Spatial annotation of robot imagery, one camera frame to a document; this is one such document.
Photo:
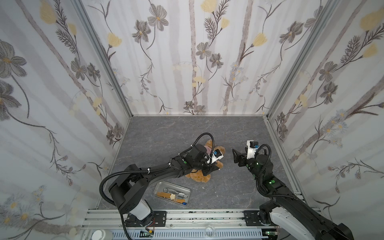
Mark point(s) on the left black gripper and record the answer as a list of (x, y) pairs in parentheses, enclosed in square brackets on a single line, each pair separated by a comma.
[(210, 167)]

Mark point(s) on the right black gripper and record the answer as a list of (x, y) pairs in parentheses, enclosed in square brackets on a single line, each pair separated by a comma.
[(244, 159)]

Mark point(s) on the brown teddy bear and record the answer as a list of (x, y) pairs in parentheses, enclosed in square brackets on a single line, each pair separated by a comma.
[(203, 176)]

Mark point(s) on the pink teddy hoodie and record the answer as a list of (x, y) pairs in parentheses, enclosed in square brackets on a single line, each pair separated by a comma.
[(208, 149)]

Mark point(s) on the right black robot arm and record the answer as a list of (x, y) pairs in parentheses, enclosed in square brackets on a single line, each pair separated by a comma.
[(284, 208)]

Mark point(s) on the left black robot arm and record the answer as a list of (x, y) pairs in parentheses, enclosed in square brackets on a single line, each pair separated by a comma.
[(125, 189)]

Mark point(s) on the metal tray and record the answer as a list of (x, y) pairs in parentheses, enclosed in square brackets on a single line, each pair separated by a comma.
[(161, 185)]

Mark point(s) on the wooden brush in tray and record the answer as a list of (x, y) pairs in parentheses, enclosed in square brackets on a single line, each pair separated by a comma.
[(172, 197)]

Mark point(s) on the white round cap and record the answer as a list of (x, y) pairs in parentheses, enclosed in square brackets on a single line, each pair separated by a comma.
[(102, 235)]

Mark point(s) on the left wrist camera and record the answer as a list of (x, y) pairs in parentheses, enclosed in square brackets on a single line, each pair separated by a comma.
[(214, 156)]

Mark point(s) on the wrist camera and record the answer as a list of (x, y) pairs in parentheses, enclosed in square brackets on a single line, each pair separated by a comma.
[(252, 147), (214, 156)]

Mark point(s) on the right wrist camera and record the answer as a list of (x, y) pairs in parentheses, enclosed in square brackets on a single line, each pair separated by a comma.
[(252, 147)]

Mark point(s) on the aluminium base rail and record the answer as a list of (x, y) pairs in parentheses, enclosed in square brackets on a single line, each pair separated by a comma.
[(222, 224)]

